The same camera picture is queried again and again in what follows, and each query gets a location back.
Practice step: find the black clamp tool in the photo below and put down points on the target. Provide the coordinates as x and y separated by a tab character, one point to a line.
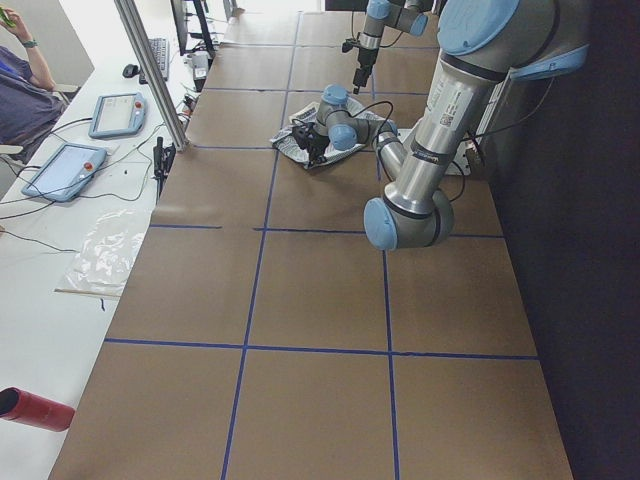
163	157

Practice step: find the seated person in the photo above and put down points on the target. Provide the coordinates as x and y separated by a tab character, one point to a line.
29	109

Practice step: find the black computer mouse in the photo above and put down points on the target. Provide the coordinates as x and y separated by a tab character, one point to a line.
130	71

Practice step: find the teach pendant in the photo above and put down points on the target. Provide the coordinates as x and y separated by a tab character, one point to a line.
65	173
118	115

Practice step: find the black keyboard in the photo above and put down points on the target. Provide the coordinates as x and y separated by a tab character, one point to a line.
160	49

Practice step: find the blue white striped polo shirt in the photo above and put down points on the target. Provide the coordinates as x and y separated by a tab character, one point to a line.
343	139

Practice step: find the upper teach pendant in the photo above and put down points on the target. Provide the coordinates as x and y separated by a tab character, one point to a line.
118	115

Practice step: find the clear plastic bag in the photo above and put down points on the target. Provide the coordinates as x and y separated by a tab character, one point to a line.
107	255

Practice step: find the aluminium frame post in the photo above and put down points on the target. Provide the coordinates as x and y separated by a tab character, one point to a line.
137	35

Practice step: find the lower teach pendant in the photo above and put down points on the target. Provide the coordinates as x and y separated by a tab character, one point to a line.
65	173

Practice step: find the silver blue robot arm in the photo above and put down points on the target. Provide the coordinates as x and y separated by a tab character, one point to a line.
408	17
481	44

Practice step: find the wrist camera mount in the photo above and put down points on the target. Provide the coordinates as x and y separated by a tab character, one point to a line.
350	44

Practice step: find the red bottle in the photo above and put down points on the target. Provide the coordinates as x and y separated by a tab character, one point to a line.
30	409

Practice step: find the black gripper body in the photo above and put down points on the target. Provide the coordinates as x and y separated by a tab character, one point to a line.
364	58
314	142

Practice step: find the brown table cover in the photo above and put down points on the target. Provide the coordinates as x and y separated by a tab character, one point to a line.
261	336

